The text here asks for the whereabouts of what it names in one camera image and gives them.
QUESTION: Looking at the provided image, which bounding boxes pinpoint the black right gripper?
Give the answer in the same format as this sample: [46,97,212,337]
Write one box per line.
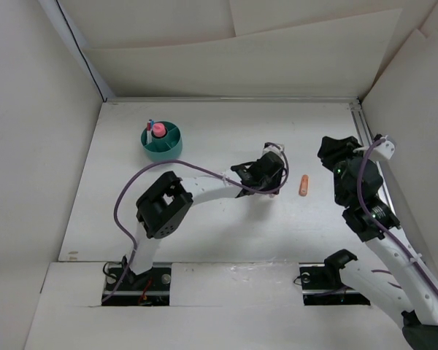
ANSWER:
[318,135,373,206]

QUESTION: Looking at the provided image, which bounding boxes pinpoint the orange highlighter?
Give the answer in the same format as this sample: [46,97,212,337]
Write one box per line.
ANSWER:
[299,174,309,197]

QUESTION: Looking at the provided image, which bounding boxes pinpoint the pink capped clear tube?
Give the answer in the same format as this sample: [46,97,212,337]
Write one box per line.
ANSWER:
[151,122,167,139]

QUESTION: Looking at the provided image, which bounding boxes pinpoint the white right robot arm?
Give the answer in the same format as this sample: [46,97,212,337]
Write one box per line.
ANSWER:
[318,136,438,349]

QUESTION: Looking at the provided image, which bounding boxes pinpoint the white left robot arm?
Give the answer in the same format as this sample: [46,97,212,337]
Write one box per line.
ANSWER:
[123,149,288,289]

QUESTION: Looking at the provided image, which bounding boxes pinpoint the teal round desk organizer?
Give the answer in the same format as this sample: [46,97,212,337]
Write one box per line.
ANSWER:
[140,121,183,163]

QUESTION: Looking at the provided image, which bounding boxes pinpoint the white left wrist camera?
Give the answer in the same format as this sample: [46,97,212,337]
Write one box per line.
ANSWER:
[262,142,285,156]

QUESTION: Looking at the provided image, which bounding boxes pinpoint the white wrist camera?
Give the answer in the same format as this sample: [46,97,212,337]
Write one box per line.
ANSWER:
[262,142,285,156]
[369,134,396,162]

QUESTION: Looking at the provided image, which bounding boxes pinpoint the aluminium rail right side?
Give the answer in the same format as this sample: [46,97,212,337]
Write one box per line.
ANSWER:
[349,101,396,214]

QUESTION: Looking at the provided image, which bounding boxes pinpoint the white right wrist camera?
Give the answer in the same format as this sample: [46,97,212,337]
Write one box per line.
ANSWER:
[369,134,396,162]

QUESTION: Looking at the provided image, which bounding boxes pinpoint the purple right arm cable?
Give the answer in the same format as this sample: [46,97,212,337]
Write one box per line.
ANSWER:
[356,138,438,314]

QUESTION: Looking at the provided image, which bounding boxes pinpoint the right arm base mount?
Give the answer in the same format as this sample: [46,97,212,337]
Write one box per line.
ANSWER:
[293,262,371,306]

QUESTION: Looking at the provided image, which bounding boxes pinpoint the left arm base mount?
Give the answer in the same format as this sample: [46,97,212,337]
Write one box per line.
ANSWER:
[101,262,172,307]

